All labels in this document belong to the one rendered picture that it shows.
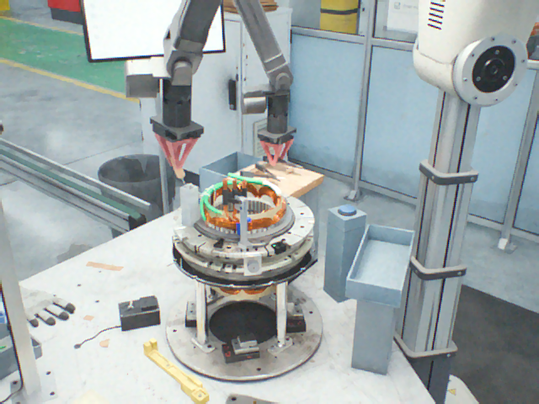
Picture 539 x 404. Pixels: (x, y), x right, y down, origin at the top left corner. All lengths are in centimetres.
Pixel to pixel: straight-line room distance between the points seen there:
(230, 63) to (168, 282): 209
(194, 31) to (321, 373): 79
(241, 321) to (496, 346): 156
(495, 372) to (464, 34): 173
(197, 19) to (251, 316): 80
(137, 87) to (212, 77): 255
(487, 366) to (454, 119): 154
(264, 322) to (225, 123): 232
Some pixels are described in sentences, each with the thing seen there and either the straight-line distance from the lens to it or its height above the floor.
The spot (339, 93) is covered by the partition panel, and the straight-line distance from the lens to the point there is 380.
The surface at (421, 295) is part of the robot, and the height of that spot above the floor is 85.
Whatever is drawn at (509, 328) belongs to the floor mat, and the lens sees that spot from 294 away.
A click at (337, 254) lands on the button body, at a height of 92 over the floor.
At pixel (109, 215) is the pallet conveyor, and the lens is 218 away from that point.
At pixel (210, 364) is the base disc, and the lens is 135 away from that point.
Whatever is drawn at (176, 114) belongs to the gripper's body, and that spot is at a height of 136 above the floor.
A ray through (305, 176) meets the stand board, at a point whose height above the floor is 106.
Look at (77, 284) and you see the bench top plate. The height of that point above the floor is 78.
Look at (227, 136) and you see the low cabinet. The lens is 368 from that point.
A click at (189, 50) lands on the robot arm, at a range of 105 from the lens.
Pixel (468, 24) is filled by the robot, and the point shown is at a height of 152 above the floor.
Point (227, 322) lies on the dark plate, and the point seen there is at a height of 78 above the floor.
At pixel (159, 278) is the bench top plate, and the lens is 168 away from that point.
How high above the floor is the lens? 170
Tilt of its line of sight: 26 degrees down
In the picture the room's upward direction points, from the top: 1 degrees clockwise
